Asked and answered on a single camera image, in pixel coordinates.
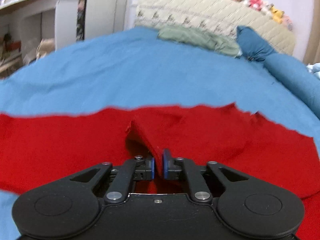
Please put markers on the green pillow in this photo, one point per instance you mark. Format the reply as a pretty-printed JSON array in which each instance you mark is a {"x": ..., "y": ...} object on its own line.
[{"x": 200, "y": 38}]

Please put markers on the beige curtain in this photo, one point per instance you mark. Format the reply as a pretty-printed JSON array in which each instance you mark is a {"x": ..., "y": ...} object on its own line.
[{"x": 312, "y": 51}]

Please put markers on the blue bed sheet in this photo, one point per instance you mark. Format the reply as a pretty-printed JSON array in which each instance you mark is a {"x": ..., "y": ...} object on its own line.
[{"x": 135, "y": 69}]

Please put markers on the white shelf desk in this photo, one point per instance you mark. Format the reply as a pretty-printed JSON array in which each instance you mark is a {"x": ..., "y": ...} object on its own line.
[{"x": 31, "y": 21}]

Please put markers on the dark blue pillow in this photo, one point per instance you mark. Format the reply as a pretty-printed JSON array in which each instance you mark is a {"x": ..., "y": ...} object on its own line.
[{"x": 252, "y": 45}]

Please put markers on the cream quilted headboard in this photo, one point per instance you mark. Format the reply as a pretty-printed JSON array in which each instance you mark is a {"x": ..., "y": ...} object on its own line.
[{"x": 217, "y": 16}]

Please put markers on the white wardrobe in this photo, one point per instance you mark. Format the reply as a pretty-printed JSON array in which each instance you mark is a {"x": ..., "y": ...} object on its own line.
[{"x": 104, "y": 17}]

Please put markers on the light blue duvet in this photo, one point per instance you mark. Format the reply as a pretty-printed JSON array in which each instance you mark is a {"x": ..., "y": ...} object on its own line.
[{"x": 313, "y": 68}]

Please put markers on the yellow plush toy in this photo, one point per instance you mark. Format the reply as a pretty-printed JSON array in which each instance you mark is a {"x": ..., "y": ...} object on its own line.
[{"x": 277, "y": 15}]

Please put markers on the pink plush toy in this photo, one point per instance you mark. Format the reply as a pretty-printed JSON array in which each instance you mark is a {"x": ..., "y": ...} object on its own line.
[{"x": 255, "y": 4}]

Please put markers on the rolled blue blanket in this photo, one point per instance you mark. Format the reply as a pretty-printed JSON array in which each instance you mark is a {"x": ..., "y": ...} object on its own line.
[{"x": 295, "y": 77}]

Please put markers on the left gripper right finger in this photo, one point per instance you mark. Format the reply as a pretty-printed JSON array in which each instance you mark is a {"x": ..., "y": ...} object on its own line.
[{"x": 204, "y": 183}]

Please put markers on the red knit sweater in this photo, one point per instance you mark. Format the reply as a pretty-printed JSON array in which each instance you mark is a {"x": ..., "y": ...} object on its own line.
[{"x": 36, "y": 151}]

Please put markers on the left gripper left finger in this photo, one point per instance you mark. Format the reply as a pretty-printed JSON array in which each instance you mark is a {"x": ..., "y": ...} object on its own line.
[{"x": 114, "y": 183}]

